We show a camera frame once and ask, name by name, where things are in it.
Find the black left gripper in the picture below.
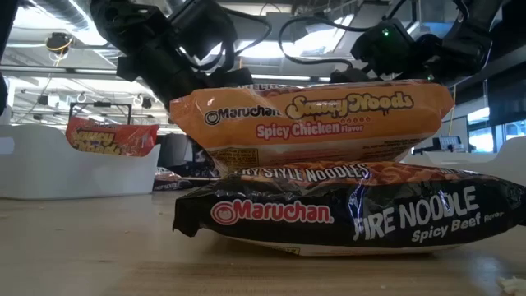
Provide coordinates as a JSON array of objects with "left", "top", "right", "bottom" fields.
[{"left": 117, "top": 39, "right": 255, "bottom": 109}]

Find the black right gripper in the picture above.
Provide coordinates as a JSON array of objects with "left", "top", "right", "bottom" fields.
[{"left": 330, "top": 18, "right": 416, "bottom": 84}]

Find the Saucy Noods noodle pack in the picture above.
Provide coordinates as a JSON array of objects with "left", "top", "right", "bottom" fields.
[
  {"left": 168, "top": 80, "right": 455, "bottom": 176},
  {"left": 64, "top": 116, "right": 160, "bottom": 159}
]

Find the black Fire Noodle pack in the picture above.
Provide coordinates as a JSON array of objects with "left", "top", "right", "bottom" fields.
[
  {"left": 152, "top": 166, "right": 194, "bottom": 193},
  {"left": 172, "top": 160, "right": 526, "bottom": 258}
]

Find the white plastic bin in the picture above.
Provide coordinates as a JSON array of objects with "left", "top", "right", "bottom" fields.
[
  {"left": 0, "top": 123, "right": 162, "bottom": 201},
  {"left": 401, "top": 136, "right": 526, "bottom": 188}
]

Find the dark grey chair back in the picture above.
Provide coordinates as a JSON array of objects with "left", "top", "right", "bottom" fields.
[{"left": 158, "top": 133, "right": 195, "bottom": 169}]

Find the black desk device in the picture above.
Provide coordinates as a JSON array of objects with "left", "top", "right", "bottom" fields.
[{"left": 412, "top": 135, "right": 466, "bottom": 156}]

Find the white crumpled scrap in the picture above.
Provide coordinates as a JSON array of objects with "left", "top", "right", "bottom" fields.
[{"left": 496, "top": 275, "right": 526, "bottom": 296}]

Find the long ceiling light rail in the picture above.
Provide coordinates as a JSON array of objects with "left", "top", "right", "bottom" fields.
[{"left": 251, "top": 72, "right": 333, "bottom": 83}]

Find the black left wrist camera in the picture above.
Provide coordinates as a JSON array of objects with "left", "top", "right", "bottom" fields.
[{"left": 168, "top": 0, "right": 238, "bottom": 62}]

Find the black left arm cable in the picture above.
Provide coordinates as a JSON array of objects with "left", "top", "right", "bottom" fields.
[{"left": 217, "top": 6, "right": 273, "bottom": 79}]

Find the yellow hanging cord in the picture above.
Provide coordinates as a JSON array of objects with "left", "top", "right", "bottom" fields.
[{"left": 449, "top": 84, "right": 457, "bottom": 137}]

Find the black background rig frame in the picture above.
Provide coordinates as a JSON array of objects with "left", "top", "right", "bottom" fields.
[{"left": 67, "top": 100, "right": 133, "bottom": 124}]

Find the ceiling cord reel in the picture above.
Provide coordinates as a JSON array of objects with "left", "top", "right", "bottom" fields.
[{"left": 44, "top": 31, "right": 74, "bottom": 57}]

